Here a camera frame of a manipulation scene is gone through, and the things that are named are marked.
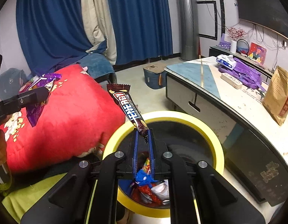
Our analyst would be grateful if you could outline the purple candy wrapper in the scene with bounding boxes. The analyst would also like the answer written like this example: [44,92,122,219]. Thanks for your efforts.
[19,73,62,127]

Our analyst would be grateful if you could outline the brown chocolate bar wrapper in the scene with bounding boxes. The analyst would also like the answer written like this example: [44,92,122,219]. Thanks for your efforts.
[106,83,148,143]

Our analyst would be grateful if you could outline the blue plastic bag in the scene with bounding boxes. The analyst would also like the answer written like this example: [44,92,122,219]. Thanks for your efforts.
[119,169,164,195]

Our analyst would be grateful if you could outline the black green snack packet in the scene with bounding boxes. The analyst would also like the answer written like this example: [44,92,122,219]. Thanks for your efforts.
[151,180,170,202]

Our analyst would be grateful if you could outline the yellow rimmed trash bin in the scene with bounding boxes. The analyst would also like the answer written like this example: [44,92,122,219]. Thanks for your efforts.
[103,111,225,218]

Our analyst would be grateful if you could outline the person's left hand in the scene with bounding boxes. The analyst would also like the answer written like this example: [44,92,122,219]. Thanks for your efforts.
[0,115,11,166]

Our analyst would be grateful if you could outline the grey patterned sofa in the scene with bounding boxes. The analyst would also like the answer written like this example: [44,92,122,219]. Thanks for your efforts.
[0,68,27,101]

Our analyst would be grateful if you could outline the red floral blanket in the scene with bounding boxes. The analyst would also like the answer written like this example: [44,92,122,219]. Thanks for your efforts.
[0,64,125,175]

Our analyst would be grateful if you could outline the blue sofa cover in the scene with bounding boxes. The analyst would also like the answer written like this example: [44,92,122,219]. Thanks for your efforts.
[77,53,117,83]

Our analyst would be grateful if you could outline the blue storage stool box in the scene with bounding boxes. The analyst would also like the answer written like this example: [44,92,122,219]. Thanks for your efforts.
[143,62,166,90]

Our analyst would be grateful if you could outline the left dark blue curtain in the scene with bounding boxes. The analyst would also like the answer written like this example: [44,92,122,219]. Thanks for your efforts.
[16,0,92,75]

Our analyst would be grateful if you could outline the dark blue curtain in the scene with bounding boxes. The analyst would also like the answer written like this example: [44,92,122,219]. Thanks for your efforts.
[16,0,92,75]
[108,0,173,65]

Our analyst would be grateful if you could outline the yellow green sleeve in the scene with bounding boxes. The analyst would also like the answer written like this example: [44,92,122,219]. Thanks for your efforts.
[0,173,94,223]

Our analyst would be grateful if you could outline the beige curtain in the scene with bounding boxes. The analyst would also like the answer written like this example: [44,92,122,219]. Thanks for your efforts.
[81,0,117,65]

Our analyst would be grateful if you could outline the white coffee table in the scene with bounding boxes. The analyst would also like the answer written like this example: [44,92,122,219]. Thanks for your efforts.
[165,57,288,222]

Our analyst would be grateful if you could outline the white power strip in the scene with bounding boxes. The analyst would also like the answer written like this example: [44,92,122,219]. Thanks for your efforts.
[221,73,243,89]

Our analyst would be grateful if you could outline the tissue pack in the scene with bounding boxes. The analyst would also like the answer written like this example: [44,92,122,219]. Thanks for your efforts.
[216,54,236,70]

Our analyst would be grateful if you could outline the black tv stand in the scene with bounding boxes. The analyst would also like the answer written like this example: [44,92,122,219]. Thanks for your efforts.
[208,45,274,78]

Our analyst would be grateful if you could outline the purple bag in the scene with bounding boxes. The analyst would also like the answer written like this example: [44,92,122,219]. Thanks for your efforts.
[218,58,266,92]

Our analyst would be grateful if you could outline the silver tower air conditioner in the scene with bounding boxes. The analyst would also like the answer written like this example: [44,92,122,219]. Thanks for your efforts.
[177,0,199,61]

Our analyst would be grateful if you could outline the right dark blue curtain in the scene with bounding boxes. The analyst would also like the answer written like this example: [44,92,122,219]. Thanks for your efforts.
[108,0,173,65]

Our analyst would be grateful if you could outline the brown paper bag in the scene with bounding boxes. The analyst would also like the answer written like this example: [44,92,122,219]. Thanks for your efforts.
[262,66,288,126]

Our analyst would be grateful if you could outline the white vase red flowers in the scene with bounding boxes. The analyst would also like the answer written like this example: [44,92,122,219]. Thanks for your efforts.
[227,27,247,53]

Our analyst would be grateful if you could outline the red framed picture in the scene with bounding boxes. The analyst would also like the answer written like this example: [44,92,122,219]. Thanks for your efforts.
[248,42,267,65]

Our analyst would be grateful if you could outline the black television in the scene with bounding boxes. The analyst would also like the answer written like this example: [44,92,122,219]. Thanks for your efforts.
[237,0,288,39]

